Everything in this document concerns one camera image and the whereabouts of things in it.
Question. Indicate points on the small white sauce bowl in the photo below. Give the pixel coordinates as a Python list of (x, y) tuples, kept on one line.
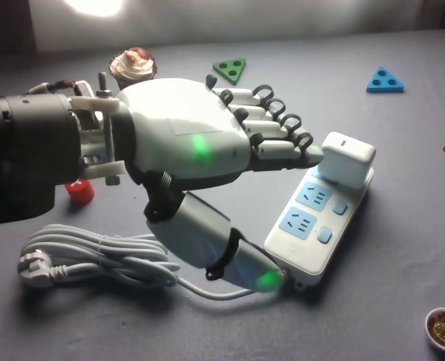
[(432, 340)]

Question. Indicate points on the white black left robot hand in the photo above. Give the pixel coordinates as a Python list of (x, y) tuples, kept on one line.
[(170, 124)]

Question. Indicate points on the white charger adapter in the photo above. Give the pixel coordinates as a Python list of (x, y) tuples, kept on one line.
[(350, 161)]

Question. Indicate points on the toy cupcake white frosting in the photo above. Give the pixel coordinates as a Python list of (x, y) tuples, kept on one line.
[(132, 67)]

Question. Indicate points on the white power strip blue sockets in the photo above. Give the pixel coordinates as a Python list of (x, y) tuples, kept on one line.
[(305, 255)]

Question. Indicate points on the blue triangle block three holes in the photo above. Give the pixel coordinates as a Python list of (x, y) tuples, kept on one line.
[(384, 79)]

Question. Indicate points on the red cylinder block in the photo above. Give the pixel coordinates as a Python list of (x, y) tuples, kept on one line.
[(81, 193)]

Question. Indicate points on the white backdrop curtain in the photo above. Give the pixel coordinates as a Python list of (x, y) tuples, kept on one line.
[(245, 19)]

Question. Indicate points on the green triangle block three holes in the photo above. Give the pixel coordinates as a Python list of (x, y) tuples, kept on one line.
[(230, 68)]

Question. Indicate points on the grey table cloth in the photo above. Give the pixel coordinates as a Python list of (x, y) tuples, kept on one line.
[(395, 225)]

